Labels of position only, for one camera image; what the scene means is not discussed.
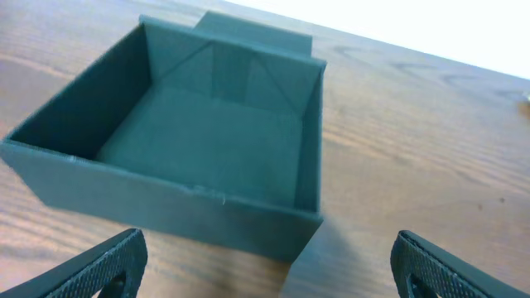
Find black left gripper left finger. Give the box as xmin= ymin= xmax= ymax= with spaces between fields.
xmin=1 ymin=228 xmax=148 ymax=298

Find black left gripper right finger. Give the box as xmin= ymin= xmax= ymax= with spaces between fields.
xmin=390 ymin=230 xmax=529 ymax=298

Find dark green box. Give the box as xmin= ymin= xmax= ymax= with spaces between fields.
xmin=1 ymin=12 xmax=325 ymax=262

